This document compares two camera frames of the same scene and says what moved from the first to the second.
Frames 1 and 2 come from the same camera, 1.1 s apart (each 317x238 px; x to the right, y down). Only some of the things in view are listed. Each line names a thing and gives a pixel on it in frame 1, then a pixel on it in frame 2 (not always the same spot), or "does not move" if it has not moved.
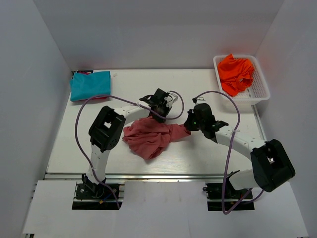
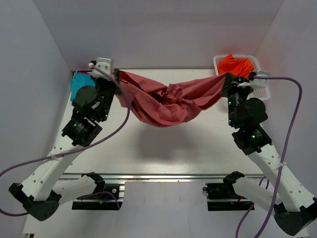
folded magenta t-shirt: x=85 y=72 does not move
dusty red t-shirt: x=151 y=137 to x=153 y=106
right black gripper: x=188 y=124 to x=232 y=83
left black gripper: x=167 y=109 to x=113 y=82
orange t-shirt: x=235 y=75 does not move
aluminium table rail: x=148 y=176 does not move
